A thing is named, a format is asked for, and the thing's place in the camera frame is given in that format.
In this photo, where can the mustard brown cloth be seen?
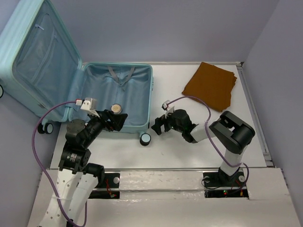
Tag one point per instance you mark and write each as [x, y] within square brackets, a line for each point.
[212, 85]

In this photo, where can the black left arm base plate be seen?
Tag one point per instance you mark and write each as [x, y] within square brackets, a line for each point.
[109, 188]

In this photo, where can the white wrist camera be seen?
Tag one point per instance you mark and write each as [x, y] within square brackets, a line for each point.
[88, 105]
[166, 106]

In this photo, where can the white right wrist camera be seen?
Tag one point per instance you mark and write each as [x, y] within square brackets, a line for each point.
[166, 106]

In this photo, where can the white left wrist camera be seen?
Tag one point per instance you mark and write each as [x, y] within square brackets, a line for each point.
[88, 105]

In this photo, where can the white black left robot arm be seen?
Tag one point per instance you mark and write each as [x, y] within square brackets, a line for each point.
[76, 177]

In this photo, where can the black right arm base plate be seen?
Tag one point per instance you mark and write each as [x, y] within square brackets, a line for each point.
[219, 185]

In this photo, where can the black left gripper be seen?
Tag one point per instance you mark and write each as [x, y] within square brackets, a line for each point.
[117, 121]

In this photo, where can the light blue hard-shell suitcase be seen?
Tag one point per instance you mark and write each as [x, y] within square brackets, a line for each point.
[41, 68]

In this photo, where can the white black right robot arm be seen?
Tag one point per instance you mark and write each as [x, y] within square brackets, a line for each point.
[228, 134]

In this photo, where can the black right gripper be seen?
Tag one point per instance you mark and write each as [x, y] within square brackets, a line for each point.
[159, 122]

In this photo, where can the small round white container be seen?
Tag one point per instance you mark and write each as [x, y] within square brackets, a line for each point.
[116, 109]

